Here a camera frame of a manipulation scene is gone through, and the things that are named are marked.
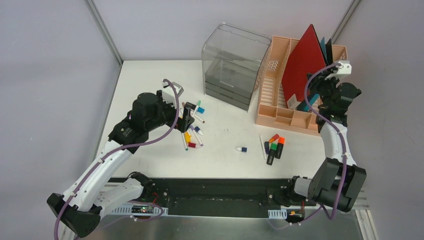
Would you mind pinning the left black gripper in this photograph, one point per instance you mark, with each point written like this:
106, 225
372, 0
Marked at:
185, 118

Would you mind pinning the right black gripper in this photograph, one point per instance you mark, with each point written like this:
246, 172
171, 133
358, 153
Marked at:
315, 80

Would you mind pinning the teal notebook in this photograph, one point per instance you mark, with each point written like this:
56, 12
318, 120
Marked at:
314, 97

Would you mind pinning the blue black marker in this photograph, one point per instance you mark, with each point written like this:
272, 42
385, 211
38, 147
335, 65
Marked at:
201, 110

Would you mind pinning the red folder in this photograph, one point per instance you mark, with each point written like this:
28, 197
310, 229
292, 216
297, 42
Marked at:
306, 57

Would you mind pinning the clear grey drawer box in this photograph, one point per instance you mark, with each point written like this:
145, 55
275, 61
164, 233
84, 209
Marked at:
231, 60

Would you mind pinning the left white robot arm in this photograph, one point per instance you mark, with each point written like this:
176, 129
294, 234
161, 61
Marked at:
81, 207

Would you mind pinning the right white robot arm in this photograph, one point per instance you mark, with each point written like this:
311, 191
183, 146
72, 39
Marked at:
338, 181

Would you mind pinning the purple marker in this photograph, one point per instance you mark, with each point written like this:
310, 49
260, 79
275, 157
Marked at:
196, 136

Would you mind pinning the teal marker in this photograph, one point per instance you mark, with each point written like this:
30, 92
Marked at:
184, 141

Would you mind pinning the brown marker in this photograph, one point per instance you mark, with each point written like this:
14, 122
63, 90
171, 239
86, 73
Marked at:
201, 120

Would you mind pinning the green cap marker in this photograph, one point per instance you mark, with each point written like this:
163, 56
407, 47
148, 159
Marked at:
197, 106

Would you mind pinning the peach file organizer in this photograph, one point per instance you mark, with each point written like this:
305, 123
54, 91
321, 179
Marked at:
272, 110

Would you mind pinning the small blue cap bottle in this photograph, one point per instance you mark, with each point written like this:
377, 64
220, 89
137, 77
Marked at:
241, 149

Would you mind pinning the orange highlighter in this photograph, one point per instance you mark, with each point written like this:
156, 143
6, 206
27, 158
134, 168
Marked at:
280, 146

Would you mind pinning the small red-orange marker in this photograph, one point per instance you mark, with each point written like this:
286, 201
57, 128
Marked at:
274, 138

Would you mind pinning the green highlighter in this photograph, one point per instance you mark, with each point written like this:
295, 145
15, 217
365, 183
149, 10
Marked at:
271, 153

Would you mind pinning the white pen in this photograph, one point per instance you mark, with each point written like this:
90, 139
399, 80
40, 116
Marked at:
262, 147

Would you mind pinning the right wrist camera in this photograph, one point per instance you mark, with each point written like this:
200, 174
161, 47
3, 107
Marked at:
343, 69

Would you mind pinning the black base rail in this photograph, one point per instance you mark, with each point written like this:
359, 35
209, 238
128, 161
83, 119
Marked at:
221, 197

